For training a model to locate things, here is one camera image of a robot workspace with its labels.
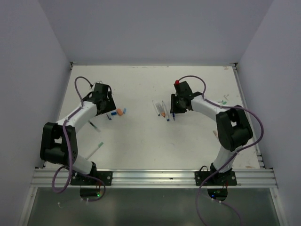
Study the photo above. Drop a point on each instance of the orange capped marker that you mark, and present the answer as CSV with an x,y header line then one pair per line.
x,y
160,109

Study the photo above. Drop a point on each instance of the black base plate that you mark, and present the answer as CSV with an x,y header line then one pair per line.
x,y
101,177
219,179

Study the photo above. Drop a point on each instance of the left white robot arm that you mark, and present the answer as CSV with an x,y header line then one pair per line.
x,y
59,139

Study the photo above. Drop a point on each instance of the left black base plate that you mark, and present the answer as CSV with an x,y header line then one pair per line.
x,y
101,177

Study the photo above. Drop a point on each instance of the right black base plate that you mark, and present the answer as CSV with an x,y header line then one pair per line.
x,y
219,179

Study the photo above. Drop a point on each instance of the dark blue capped marker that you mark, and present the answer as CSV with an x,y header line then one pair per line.
x,y
166,111

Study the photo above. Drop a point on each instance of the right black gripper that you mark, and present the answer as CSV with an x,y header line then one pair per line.
x,y
173,108

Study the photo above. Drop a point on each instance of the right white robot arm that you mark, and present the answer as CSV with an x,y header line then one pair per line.
x,y
233,128

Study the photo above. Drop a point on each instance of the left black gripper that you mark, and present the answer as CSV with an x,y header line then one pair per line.
x,y
110,106

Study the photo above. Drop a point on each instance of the light blue capped marker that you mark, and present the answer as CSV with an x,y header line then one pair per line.
x,y
156,109

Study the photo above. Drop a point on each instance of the black pen near left arm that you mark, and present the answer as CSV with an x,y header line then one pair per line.
x,y
95,127

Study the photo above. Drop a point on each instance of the aluminium mounting rail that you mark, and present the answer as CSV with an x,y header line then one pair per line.
x,y
185,178

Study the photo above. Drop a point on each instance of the orange pen cap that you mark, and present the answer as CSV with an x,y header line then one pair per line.
x,y
119,112

